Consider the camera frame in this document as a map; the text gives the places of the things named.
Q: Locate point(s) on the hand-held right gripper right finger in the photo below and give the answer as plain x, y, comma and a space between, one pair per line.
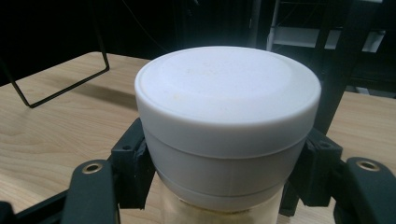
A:
317, 171

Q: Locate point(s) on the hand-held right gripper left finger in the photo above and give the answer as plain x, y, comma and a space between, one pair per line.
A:
130, 168

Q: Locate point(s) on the white round lidded container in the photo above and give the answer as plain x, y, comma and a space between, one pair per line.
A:
227, 109

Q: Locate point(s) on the black metal stand post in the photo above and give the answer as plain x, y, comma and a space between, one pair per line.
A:
339, 62

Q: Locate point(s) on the white metal shelf frame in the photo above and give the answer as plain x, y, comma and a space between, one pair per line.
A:
295, 37

